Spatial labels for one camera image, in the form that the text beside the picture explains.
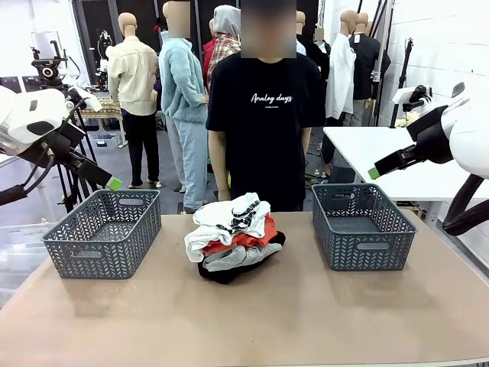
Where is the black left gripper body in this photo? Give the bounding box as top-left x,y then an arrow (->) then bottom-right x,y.
18,121 -> 88,172

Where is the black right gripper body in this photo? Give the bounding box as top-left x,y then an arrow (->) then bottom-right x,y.
397,104 -> 456,166

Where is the orange cartoon mouse shirt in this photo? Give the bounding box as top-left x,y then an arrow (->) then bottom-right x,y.
201,213 -> 278,256

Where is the white garment with black print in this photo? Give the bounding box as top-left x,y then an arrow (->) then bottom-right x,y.
183,192 -> 272,263

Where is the light grey garment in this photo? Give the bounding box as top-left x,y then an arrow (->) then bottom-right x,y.
202,242 -> 284,274

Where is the person's right forearm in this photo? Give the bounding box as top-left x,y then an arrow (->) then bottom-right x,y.
208,152 -> 232,203

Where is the white table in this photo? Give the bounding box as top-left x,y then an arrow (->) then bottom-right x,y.
322,125 -> 489,231

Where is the black light stand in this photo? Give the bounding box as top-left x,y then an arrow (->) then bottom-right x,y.
389,37 -> 416,129

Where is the table with patterned cloth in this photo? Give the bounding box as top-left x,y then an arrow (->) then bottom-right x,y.
74,96 -> 129,149

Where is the grey basket with label sticker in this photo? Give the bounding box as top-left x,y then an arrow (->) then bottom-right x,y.
311,182 -> 419,272

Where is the grey plastic basket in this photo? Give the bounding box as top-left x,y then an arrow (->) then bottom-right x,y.
40,188 -> 163,280

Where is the mannequin in black jacket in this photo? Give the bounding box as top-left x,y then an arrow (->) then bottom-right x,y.
349,11 -> 393,127

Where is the mannequin in white shirt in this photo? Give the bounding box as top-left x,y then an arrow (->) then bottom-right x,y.
325,10 -> 361,127

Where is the mannequin in cream jacket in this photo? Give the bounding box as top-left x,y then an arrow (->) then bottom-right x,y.
107,11 -> 162,190

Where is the clear plastic storage box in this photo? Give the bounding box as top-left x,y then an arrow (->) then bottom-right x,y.
0,221 -> 54,307

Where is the mannequin in light blue fleece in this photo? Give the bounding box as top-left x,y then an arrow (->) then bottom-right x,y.
157,0 -> 211,214

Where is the person in black t-shirt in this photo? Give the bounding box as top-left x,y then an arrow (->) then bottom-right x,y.
205,0 -> 326,213

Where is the mannequin in dark suit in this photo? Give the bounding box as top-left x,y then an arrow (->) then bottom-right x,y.
296,10 -> 332,93

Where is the mannequin in plaid hooded shirt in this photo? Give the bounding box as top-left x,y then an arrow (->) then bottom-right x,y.
202,4 -> 242,93

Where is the black camera tripod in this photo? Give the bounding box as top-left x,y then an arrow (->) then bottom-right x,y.
45,76 -> 108,213

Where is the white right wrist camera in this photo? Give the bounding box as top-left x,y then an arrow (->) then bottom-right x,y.
390,84 -> 435,113

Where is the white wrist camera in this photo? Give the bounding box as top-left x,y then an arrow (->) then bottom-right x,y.
390,84 -> 435,113
67,85 -> 105,112

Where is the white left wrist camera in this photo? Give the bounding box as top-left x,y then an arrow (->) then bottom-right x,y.
67,85 -> 105,112

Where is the black camera on tripod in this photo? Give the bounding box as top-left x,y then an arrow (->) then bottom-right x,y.
30,39 -> 70,87

